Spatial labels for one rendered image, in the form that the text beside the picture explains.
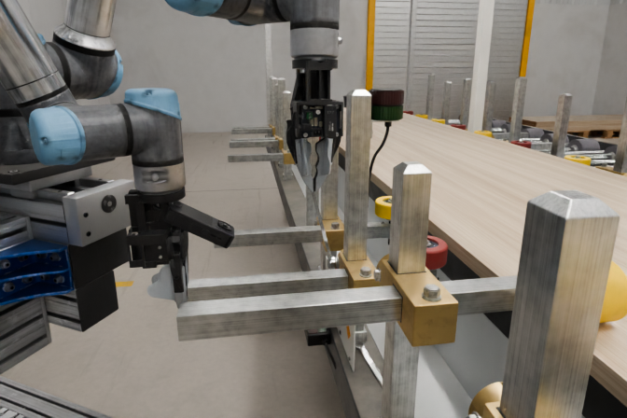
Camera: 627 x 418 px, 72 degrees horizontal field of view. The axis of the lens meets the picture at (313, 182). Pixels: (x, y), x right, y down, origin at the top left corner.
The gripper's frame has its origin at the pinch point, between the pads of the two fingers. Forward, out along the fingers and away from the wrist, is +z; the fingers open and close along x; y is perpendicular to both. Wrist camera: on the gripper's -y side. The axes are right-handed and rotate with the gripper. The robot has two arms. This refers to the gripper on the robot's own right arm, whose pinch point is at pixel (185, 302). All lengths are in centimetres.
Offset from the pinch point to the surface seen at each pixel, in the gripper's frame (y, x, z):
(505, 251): -55, 4, -7
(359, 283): -29.0, 4.9, -3.8
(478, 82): -125, -135, -31
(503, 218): -64, -11, -7
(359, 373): -29.0, 6.6, 12.6
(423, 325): -29.0, 29.9, -12.1
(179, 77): 102, -769, -18
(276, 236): -17.3, -23.6, -1.3
